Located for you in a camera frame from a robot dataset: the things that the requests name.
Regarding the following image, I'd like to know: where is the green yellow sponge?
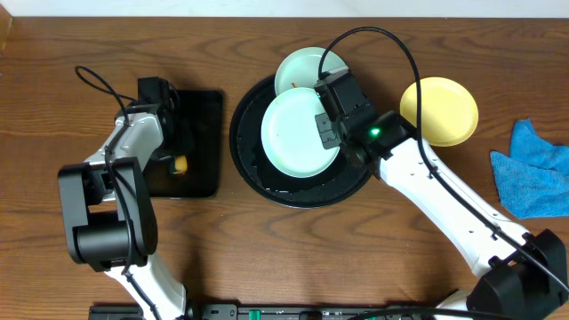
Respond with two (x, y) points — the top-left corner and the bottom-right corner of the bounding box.
(170, 156), (188, 175)

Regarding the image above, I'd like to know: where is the light blue plate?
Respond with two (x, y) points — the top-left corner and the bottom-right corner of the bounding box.
(274, 47), (325, 96)
(260, 87), (340, 179)

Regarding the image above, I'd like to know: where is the light blue plate top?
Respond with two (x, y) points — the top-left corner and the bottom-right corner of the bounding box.
(274, 47), (325, 96)

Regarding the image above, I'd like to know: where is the yellow plate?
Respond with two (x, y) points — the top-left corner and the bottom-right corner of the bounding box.
(421, 76), (478, 147)

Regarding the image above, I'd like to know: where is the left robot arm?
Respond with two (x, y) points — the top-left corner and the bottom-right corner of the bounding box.
(58, 103), (192, 319)

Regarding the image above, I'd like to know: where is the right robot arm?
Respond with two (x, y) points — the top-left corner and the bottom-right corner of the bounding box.
(316, 111), (568, 319)

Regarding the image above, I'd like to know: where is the black rectangular tray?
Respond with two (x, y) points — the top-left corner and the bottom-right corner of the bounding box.
(143, 90), (223, 198)

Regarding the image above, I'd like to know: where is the black round tray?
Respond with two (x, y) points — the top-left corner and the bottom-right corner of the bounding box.
(229, 76), (372, 209)

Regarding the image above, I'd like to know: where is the blue cloth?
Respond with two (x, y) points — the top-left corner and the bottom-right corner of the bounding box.
(490, 119), (568, 220)

